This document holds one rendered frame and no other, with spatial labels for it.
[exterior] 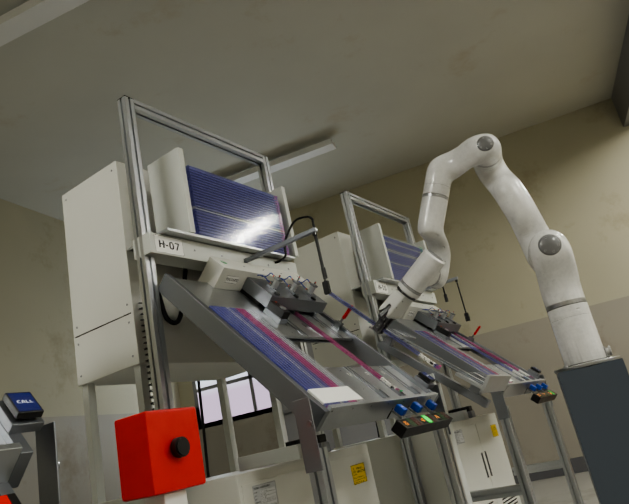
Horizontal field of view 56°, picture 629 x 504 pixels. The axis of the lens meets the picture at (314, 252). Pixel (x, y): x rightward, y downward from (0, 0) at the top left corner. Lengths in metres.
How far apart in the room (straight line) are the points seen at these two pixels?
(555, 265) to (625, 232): 3.99
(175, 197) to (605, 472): 1.55
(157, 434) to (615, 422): 1.24
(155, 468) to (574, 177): 5.23
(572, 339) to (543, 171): 4.20
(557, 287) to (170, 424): 1.21
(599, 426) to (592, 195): 4.23
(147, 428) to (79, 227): 1.19
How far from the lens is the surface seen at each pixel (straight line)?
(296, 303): 2.14
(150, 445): 1.26
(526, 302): 5.74
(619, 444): 1.91
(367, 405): 1.68
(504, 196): 2.04
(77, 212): 2.33
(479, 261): 5.84
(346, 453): 2.14
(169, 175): 2.14
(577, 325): 1.94
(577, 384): 1.90
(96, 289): 2.17
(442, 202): 2.07
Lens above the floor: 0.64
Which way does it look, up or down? 18 degrees up
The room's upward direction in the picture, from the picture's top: 12 degrees counter-clockwise
